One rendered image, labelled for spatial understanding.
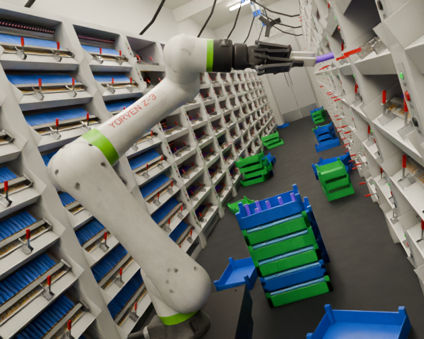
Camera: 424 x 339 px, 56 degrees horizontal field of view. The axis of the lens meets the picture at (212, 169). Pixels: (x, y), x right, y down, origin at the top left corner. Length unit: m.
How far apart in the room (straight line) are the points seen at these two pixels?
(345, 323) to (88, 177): 1.18
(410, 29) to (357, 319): 1.25
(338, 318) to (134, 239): 1.01
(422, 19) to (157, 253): 0.71
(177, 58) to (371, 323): 1.19
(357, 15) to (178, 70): 0.58
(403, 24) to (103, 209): 0.70
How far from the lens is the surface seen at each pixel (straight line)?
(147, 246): 0.98
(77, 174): 0.93
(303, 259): 1.89
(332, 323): 1.75
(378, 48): 0.93
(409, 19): 0.67
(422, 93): 0.67
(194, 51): 1.14
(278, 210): 1.81
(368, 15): 1.37
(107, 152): 1.12
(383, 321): 1.68
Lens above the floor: 0.94
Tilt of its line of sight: 8 degrees down
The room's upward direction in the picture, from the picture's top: 21 degrees counter-clockwise
